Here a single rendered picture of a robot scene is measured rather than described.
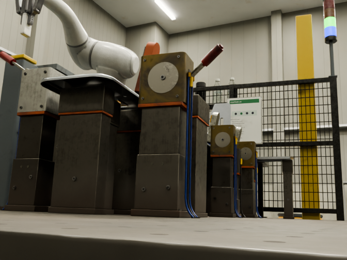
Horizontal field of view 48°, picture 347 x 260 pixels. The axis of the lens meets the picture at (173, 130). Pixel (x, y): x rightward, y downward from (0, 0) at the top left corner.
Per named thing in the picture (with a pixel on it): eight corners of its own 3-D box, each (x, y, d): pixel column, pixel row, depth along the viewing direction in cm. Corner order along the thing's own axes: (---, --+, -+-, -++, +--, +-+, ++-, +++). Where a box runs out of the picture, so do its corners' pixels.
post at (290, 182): (294, 218, 185) (292, 159, 191) (283, 218, 186) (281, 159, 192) (294, 218, 189) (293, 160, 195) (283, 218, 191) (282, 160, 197)
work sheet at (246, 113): (262, 144, 238) (262, 96, 245) (226, 144, 246) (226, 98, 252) (263, 144, 240) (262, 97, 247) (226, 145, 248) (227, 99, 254)
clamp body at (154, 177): (192, 220, 76) (196, 48, 84) (129, 217, 81) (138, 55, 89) (204, 220, 84) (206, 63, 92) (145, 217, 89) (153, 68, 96)
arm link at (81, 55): (72, 25, 173) (99, 32, 170) (82, 53, 189) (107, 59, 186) (58, 46, 167) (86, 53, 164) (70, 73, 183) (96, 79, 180)
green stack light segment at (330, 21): (336, 25, 237) (335, 15, 238) (324, 26, 239) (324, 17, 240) (335, 30, 243) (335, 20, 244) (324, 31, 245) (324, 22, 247)
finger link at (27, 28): (31, 17, 124) (32, 17, 123) (28, 37, 122) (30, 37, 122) (24, 13, 121) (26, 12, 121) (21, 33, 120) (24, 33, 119)
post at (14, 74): (4, 210, 105) (23, 58, 114) (-18, 209, 107) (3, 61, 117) (24, 210, 112) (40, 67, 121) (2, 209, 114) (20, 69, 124)
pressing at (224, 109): (230, 161, 214) (230, 102, 221) (210, 161, 218) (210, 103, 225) (230, 161, 215) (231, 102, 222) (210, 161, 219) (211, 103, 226)
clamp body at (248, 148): (261, 218, 169) (260, 140, 176) (234, 217, 173) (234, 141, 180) (263, 218, 175) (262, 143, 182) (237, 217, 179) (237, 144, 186)
